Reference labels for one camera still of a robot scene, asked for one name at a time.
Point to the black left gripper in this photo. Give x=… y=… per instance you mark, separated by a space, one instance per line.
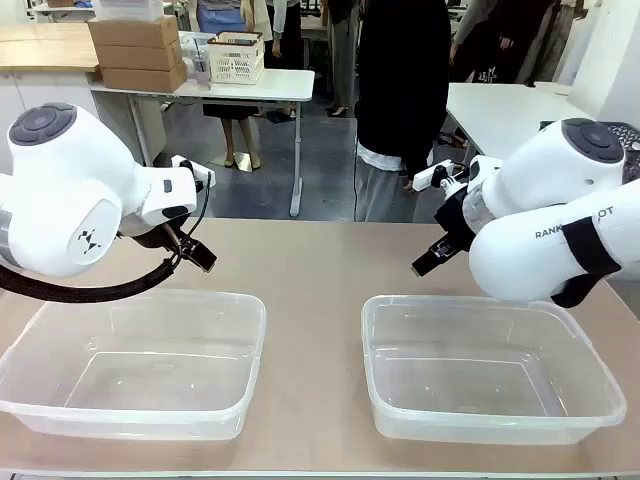
x=155 y=239

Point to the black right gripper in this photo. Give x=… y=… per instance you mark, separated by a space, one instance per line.
x=452 y=215

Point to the clear plastic bin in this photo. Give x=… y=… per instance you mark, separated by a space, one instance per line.
x=490 y=370
x=135 y=360

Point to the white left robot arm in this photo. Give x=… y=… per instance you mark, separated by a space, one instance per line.
x=60 y=175

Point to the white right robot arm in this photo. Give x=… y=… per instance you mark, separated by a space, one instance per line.
x=540 y=165

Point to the bystander in blue top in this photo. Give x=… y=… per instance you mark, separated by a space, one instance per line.
x=240 y=130

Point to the person in black clothes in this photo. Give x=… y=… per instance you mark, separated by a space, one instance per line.
x=400 y=100

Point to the white rectangular table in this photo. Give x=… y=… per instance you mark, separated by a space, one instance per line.
x=500 y=107

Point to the plastic cup with straw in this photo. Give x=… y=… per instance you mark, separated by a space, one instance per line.
x=201 y=70

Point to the cream plastic crate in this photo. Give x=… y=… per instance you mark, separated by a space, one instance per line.
x=235 y=60

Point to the white cabinet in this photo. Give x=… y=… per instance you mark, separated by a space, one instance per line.
x=60 y=90

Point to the bystander in grey trousers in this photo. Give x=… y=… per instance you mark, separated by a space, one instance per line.
x=342 y=60

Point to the bystander in dark clothes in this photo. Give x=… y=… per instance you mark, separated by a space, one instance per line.
x=500 y=40

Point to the pink white storage box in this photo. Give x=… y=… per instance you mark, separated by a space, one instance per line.
x=132 y=7

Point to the wooden countertop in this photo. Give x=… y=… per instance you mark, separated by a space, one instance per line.
x=45 y=47

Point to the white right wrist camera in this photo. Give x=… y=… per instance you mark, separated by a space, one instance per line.
x=426 y=177

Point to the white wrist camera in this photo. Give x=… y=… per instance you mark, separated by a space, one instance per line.
x=426 y=177
x=192 y=167

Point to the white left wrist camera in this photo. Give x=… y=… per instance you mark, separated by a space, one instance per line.
x=192 y=167

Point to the white wall panel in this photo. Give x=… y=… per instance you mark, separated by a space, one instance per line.
x=610 y=55

